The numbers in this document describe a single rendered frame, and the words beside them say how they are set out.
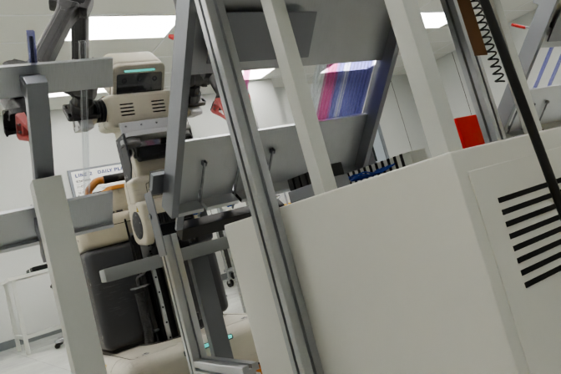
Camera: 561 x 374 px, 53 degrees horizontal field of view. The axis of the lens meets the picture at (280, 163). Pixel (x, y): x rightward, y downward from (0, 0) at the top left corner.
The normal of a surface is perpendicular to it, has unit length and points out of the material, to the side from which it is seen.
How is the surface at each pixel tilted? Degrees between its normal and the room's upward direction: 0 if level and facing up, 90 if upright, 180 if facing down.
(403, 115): 90
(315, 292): 90
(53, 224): 90
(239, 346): 90
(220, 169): 132
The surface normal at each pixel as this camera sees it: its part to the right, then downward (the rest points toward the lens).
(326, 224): -0.81, 0.16
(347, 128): 0.56, 0.47
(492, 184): 0.52, -0.23
